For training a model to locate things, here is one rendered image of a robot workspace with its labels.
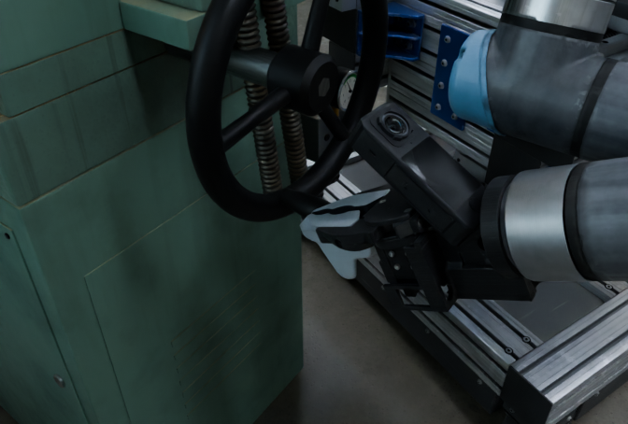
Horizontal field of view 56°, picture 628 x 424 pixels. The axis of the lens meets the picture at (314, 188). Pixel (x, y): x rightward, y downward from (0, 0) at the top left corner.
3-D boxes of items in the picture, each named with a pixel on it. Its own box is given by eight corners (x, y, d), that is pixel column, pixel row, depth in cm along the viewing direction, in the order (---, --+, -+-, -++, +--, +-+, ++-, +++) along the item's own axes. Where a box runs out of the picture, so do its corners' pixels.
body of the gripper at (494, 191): (384, 311, 48) (525, 319, 39) (343, 219, 45) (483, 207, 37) (428, 259, 53) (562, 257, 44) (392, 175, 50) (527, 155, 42)
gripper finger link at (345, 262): (303, 286, 54) (381, 288, 48) (277, 232, 53) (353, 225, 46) (322, 267, 56) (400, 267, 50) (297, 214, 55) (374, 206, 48)
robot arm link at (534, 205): (550, 199, 34) (591, 139, 39) (479, 205, 37) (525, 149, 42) (586, 305, 36) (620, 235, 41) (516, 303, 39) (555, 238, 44)
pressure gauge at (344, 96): (338, 129, 88) (339, 79, 83) (318, 121, 90) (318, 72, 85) (361, 112, 92) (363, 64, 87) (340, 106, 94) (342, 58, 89)
